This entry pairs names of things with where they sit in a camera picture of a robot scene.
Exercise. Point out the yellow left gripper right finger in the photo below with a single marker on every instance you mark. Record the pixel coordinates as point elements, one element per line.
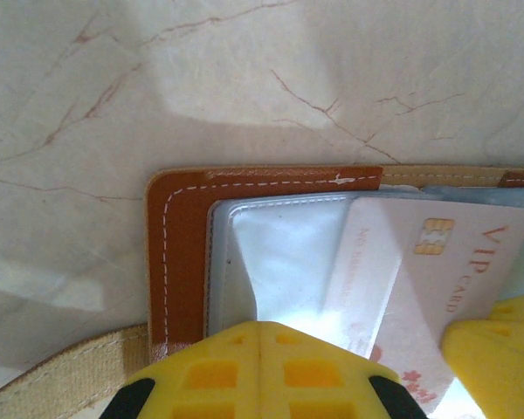
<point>314,375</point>

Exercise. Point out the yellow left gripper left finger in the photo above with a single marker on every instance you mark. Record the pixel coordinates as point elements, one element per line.
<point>209,375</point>

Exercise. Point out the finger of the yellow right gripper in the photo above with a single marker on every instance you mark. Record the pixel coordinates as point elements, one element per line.
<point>498,379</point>
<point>521,316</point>

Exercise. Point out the white VIP card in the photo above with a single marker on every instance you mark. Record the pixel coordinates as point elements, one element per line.
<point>441,270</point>

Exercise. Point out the brown leather card holder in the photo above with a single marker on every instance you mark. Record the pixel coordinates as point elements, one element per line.
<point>183,244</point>

